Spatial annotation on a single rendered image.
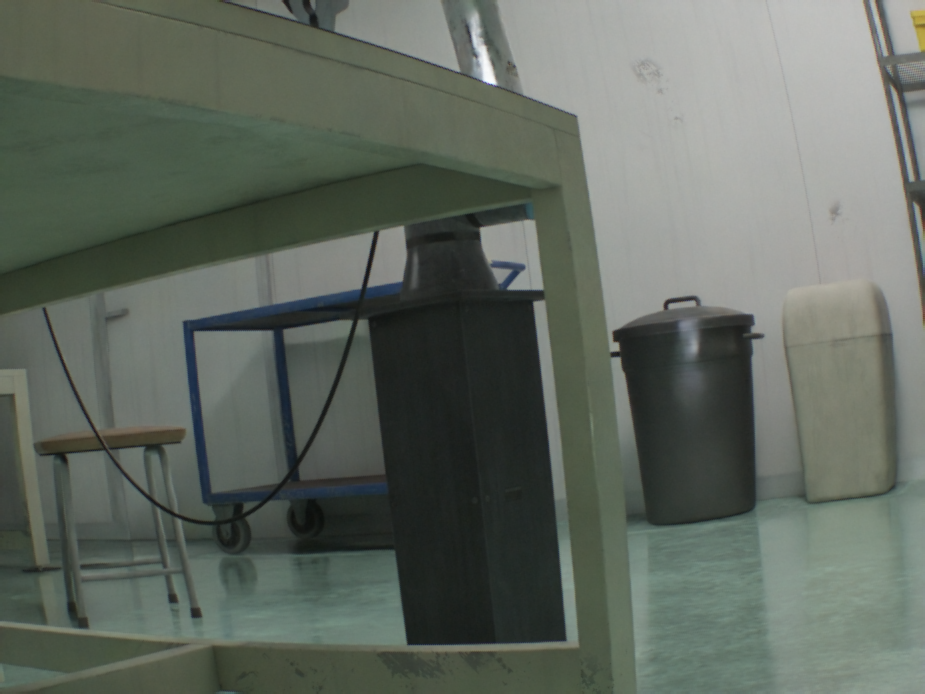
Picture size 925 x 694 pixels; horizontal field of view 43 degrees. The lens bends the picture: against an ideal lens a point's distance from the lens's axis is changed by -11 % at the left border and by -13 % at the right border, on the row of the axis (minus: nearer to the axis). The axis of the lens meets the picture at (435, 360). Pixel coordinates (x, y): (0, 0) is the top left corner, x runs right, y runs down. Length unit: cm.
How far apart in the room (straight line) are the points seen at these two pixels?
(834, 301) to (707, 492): 73
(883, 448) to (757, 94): 136
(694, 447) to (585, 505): 259
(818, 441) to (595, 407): 266
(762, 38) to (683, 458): 155
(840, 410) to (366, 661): 263
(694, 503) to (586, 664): 260
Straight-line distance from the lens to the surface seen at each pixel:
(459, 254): 199
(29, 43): 78
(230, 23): 95
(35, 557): 466
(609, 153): 466
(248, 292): 538
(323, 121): 102
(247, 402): 539
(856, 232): 437
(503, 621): 195
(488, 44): 195
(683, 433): 399
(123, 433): 305
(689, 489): 401
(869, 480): 402
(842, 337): 398
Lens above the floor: 43
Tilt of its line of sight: 2 degrees up
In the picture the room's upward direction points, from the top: 6 degrees counter-clockwise
